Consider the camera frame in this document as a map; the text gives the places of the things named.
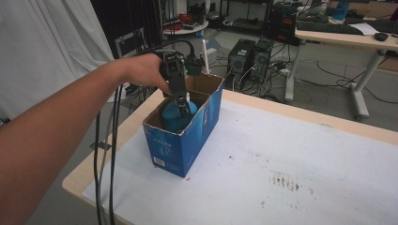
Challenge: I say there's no white-legged wooden desk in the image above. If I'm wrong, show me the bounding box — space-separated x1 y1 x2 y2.
284 18 398 120

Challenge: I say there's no person's left hand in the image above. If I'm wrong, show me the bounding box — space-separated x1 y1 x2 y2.
120 52 173 97

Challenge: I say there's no black computer tower green label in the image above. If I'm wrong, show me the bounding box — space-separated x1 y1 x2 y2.
227 37 256 77

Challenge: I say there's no blue plastic bottle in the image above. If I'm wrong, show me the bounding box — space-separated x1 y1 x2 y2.
161 92 199 133

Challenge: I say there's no red cable coil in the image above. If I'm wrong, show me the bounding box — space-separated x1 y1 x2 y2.
176 12 193 23

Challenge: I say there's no white curtain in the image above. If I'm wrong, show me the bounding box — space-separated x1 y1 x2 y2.
0 0 115 120

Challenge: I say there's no white paper sheet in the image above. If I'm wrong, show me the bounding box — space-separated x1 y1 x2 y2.
347 22 380 37

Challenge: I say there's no black computer mouse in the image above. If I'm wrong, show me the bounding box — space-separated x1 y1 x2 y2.
373 31 390 42

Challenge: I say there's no blue cardboard box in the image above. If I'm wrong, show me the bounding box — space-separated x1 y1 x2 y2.
142 73 225 178

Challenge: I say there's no thin black cable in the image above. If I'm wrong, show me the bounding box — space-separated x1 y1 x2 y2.
93 111 105 225

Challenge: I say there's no thick black cable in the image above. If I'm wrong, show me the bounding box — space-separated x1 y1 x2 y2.
107 38 196 225

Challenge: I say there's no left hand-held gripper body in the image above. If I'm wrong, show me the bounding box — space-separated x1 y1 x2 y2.
159 38 210 101

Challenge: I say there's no black keyboard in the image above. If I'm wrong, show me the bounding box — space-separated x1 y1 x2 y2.
296 20 364 36

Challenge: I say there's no black curtain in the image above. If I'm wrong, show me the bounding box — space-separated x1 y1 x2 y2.
90 0 164 60

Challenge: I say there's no black floor cable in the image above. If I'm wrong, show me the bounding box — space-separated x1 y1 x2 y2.
297 60 398 106

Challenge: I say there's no black equipment cabinet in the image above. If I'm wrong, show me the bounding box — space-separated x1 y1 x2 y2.
266 2 302 47

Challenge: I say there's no grey cable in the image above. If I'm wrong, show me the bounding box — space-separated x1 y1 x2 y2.
99 93 115 195

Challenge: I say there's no round white table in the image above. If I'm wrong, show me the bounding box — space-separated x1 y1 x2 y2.
162 20 210 37

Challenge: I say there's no metal frame stand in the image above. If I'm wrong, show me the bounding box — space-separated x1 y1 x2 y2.
114 27 148 59

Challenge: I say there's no white table mat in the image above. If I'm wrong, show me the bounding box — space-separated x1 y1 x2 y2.
82 99 398 225

